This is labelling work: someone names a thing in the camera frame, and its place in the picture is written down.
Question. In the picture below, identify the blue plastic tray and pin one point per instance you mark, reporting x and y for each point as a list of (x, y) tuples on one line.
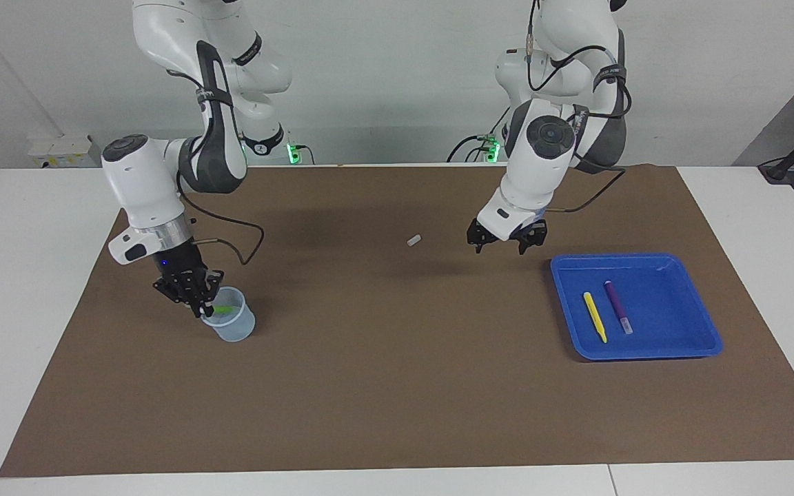
[(666, 310)]

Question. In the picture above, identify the green pen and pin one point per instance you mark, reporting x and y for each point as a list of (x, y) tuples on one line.
[(226, 309)]

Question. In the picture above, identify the yellow pen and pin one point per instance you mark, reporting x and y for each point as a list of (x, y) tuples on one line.
[(595, 317)]

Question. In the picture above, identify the translucent plastic cup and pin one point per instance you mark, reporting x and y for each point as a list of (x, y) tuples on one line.
[(235, 332)]

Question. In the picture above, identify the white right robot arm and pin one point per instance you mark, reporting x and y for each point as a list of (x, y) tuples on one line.
[(142, 186)]

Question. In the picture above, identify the brown table mat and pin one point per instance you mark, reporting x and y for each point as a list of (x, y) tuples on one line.
[(397, 386)]

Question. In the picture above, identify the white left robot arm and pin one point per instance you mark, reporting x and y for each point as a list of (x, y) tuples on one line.
[(542, 172)]

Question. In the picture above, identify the purple pen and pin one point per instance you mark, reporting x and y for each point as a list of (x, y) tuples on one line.
[(616, 303)]

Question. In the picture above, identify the white power box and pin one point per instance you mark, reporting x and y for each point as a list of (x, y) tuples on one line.
[(66, 151)]

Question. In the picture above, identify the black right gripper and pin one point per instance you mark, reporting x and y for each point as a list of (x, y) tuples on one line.
[(183, 272)]

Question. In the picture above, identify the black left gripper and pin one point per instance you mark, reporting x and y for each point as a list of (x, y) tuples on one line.
[(533, 231)]

